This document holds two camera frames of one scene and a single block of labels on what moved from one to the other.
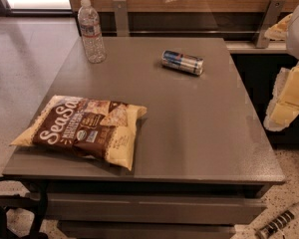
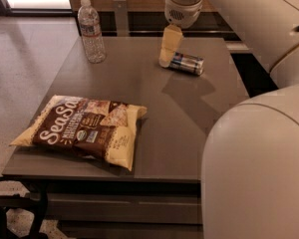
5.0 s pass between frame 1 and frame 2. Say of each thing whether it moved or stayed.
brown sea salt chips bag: stayed
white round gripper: moved
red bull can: stayed
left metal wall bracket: stayed
